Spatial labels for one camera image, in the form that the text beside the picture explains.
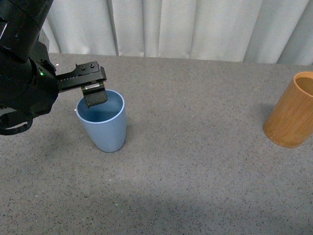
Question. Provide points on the blue plastic cup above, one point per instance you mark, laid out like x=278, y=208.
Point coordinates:
x=105, y=123

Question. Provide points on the bamboo chopstick holder cup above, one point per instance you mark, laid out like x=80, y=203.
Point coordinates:
x=291, y=121

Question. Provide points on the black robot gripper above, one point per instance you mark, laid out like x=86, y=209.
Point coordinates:
x=89, y=77

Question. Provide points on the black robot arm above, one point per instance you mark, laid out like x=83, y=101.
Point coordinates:
x=21, y=22

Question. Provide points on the white pleated curtain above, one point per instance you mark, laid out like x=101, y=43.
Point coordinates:
x=259, y=31

